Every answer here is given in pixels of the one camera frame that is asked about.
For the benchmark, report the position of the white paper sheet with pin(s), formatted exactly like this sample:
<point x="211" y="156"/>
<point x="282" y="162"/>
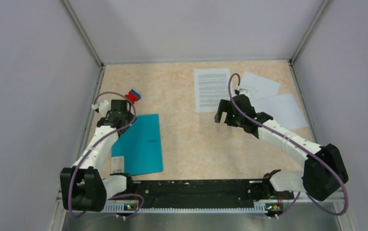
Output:
<point x="257" y="86"/>
<point x="283" y="108"/>

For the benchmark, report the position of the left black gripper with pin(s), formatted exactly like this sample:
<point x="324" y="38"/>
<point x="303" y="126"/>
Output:
<point x="129" y="117"/>

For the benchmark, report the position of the red blue toy block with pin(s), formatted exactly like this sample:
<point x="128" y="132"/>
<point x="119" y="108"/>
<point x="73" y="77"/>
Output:
<point x="133" y="96"/>

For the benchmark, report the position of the printed text paper sheet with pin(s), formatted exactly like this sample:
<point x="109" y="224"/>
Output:
<point x="210" y="87"/>

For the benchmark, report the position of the teal folder black inside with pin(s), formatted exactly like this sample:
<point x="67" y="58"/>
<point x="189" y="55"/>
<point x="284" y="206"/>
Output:
<point x="139" y="150"/>

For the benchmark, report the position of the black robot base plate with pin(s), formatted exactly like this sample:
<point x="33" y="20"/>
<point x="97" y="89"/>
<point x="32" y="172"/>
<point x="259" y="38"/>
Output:
<point x="234" y="193"/>

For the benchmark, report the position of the white slotted cable duct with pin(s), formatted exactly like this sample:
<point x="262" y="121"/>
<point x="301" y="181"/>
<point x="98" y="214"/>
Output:
<point x="116" y="207"/>

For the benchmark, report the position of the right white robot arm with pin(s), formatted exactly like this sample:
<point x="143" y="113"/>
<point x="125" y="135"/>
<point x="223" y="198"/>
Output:
<point x="323" y="170"/>

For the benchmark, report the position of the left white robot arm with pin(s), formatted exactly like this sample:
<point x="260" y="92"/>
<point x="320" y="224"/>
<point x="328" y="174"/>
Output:
<point x="82" y="186"/>

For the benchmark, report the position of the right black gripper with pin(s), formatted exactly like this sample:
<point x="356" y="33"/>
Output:
<point x="225" y="106"/>

